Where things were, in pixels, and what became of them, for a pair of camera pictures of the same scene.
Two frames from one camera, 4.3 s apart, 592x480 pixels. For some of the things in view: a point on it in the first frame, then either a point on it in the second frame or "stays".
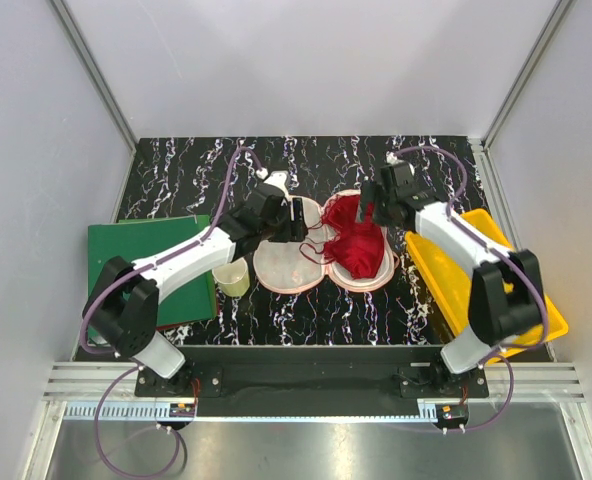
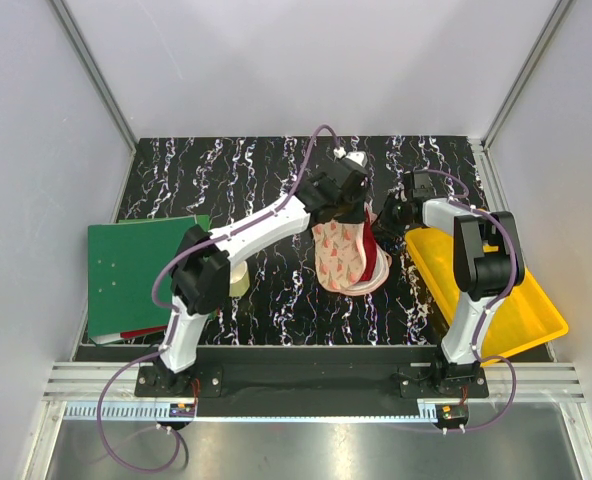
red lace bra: [356, 247] -> [378, 263]
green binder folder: [135, 238] stays
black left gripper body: [271, 229] -> [352, 208]
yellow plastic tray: [450, 276] stays
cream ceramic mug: [233, 278] stays
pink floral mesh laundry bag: [302, 266] -> [339, 254]
